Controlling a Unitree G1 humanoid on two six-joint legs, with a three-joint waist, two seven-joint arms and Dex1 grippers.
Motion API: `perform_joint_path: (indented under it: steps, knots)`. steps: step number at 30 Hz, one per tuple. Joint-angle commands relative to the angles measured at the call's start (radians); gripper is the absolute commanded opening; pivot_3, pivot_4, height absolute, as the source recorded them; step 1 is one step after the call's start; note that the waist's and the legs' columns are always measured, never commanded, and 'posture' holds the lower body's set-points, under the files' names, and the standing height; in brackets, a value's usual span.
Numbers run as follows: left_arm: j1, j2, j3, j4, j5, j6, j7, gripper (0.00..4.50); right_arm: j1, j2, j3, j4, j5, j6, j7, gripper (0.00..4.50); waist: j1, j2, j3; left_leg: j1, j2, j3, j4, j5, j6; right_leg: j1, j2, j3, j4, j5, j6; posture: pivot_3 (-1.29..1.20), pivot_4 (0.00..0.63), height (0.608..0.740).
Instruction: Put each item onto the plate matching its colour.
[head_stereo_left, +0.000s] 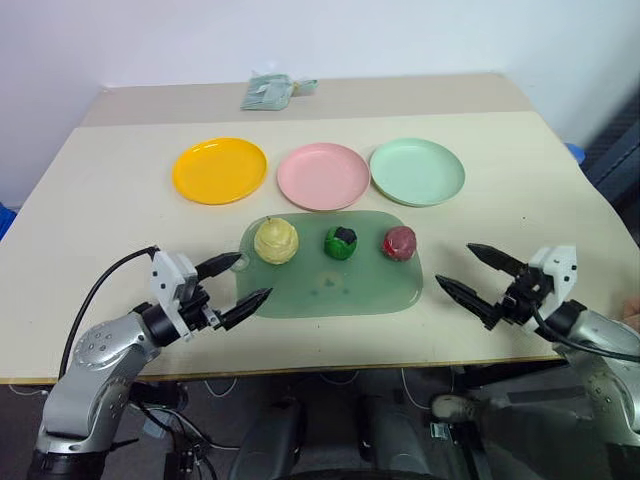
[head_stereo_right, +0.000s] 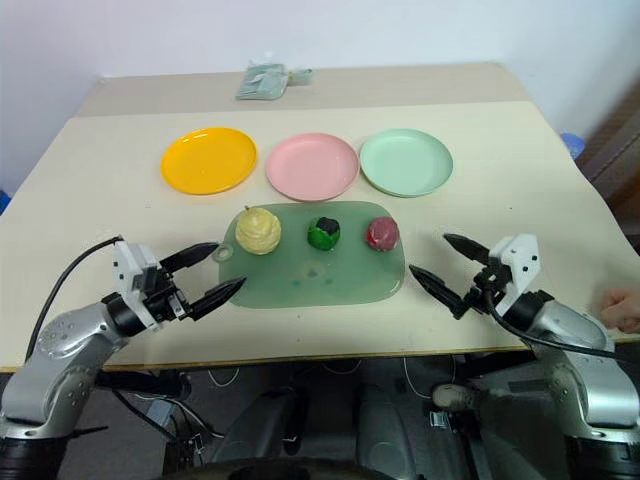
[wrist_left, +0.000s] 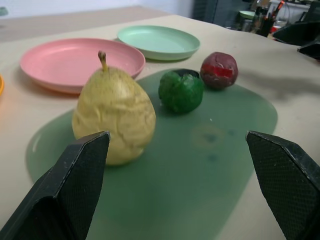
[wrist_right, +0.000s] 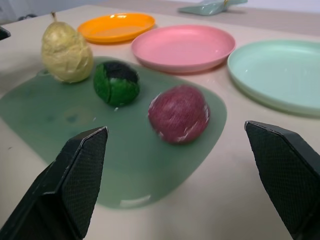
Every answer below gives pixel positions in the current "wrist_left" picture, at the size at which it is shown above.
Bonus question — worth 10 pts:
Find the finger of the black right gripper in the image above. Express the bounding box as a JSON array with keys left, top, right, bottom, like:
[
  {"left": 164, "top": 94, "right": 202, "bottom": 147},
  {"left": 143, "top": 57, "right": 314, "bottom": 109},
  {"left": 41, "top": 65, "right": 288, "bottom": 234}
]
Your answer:
[
  {"left": 273, "top": 20, "right": 320, "bottom": 47},
  {"left": 296, "top": 40, "right": 320, "bottom": 60}
]

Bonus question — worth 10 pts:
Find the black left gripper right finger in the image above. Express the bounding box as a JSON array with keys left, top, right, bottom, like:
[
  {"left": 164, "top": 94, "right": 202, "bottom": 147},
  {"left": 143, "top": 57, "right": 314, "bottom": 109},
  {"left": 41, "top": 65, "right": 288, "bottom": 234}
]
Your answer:
[{"left": 245, "top": 130, "right": 320, "bottom": 240}]

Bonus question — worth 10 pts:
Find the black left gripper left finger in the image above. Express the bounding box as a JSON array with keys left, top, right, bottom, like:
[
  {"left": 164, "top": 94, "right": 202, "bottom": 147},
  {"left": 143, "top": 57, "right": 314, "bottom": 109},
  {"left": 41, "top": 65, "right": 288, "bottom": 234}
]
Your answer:
[{"left": 0, "top": 130, "right": 111, "bottom": 240}]

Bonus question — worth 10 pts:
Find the pink plate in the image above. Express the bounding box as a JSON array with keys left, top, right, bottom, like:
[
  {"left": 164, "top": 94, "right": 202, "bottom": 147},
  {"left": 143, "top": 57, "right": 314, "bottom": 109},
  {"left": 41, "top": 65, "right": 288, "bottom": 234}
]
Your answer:
[{"left": 19, "top": 37, "right": 146, "bottom": 95}]

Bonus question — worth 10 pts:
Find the green wrinkled fruit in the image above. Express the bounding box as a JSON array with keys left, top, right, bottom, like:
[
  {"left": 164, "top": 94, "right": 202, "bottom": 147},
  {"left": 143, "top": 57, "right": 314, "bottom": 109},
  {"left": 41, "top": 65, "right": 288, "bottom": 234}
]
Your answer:
[{"left": 158, "top": 68, "right": 205, "bottom": 115}]

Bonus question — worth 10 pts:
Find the mint green plate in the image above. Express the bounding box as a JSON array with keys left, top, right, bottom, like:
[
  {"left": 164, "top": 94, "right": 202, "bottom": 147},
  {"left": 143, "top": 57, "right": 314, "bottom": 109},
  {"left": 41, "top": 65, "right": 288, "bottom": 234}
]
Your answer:
[{"left": 116, "top": 24, "right": 201, "bottom": 62}]

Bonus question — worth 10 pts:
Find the black pen holder cup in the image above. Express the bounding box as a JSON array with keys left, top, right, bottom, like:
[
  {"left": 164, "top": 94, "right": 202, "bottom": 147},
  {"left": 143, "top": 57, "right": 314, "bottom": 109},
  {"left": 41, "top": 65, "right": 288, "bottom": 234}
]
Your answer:
[{"left": 257, "top": 16, "right": 275, "bottom": 38}]

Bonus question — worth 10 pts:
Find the green lidded container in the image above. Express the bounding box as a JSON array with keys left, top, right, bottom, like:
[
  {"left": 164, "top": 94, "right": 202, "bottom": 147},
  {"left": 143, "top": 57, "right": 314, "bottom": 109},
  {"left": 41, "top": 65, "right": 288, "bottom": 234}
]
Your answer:
[{"left": 237, "top": 10, "right": 256, "bottom": 33}]

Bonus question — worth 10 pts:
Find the dark grey cabinet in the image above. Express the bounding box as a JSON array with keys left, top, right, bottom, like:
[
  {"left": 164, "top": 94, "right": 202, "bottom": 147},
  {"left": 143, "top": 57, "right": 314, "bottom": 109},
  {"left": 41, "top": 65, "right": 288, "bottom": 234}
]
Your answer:
[{"left": 192, "top": 0, "right": 242, "bottom": 29}]

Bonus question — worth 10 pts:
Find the dark red apple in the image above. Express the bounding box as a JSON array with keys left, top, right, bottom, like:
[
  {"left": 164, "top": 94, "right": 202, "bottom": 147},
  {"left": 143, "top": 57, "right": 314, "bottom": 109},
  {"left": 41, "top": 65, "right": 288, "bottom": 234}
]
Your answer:
[{"left": 199, "top": 51, "right": 239, "bottom": 91}]

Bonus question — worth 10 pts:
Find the yellow pear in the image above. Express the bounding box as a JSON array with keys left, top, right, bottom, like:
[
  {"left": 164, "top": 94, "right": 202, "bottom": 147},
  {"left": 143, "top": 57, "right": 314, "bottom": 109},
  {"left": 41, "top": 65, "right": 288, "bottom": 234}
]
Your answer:
[{"left": 71, "top": 50, "right": 157, "bottom": 166}]

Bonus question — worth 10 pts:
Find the translucent green mat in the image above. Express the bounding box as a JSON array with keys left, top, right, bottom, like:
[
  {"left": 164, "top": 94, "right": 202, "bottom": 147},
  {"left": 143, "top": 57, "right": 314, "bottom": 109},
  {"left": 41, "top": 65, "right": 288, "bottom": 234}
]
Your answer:
[{"left": 26, "top": 68, "right": 279, "bottom": 240}]

